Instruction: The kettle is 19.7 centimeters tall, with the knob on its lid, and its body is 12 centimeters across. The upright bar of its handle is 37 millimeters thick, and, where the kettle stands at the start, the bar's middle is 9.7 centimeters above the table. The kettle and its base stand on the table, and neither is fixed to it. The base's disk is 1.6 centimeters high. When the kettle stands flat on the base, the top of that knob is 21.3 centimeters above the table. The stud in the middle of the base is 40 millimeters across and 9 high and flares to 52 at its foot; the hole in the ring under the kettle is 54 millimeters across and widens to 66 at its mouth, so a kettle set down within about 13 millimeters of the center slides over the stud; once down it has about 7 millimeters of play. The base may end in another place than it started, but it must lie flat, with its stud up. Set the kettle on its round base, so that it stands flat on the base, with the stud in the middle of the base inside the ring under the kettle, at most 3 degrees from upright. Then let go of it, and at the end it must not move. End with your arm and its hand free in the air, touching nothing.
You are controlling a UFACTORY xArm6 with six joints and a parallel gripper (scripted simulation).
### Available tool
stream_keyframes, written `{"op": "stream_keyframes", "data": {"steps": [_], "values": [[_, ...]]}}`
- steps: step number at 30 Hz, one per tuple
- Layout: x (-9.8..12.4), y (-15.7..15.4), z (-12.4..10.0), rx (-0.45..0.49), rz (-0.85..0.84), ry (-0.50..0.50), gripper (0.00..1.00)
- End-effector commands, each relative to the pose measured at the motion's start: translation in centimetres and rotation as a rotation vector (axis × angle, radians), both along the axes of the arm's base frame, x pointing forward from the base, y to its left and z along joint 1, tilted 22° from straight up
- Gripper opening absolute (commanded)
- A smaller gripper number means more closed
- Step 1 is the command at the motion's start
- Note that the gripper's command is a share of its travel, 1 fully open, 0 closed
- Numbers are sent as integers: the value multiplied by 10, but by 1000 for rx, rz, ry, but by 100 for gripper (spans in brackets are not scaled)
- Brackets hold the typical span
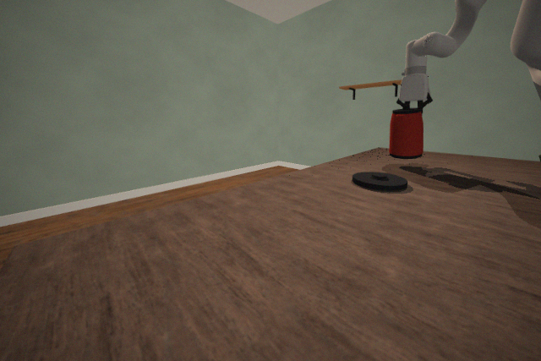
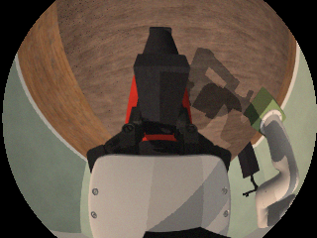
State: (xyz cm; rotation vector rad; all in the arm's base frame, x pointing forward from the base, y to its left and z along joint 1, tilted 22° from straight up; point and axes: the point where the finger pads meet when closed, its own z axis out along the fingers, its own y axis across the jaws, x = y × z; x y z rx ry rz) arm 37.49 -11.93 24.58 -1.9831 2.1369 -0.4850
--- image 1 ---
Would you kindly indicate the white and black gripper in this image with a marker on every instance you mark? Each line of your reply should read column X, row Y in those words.
column 415, row 87

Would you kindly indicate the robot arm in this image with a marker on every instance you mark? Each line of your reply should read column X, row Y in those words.
column 525, row 40

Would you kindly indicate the red electric kettle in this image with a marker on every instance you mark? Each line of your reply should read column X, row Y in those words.
column 406, row 133

